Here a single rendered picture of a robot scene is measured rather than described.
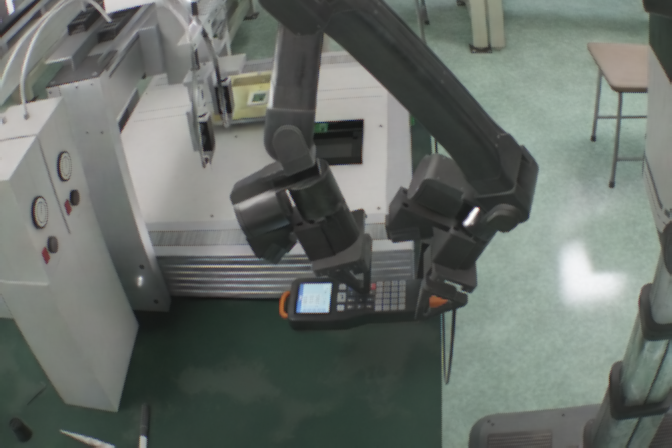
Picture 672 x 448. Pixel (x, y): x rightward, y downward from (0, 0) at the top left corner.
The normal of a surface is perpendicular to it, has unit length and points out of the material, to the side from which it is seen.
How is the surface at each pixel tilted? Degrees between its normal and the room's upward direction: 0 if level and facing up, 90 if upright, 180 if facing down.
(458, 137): 111
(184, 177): 0
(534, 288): 0
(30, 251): 90
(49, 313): 90
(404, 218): 90
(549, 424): 0
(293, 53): 69
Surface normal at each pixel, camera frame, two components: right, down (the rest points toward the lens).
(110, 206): -0.04, 0.58
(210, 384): -0.10, -0.81
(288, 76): -0.01, 0.08
